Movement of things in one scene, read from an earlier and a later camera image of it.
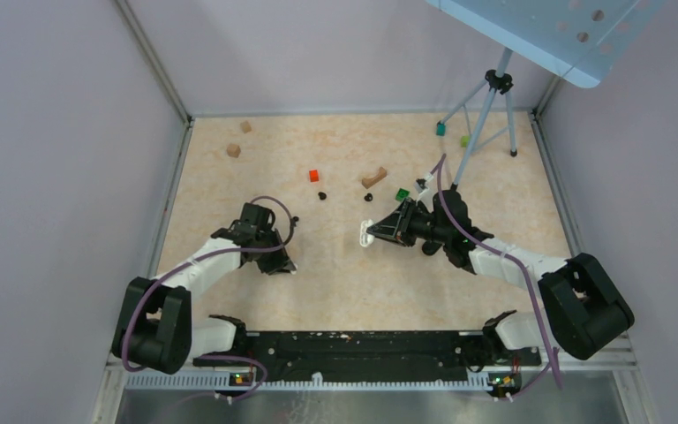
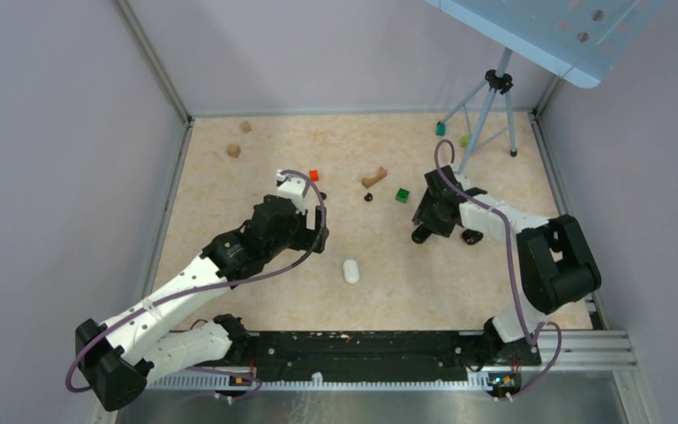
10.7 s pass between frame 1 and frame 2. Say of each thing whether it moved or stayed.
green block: stayed
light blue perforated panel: stayed
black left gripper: moved
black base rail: stayed
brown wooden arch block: stayed
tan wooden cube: stayed
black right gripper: moved
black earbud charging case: moved
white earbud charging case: moved
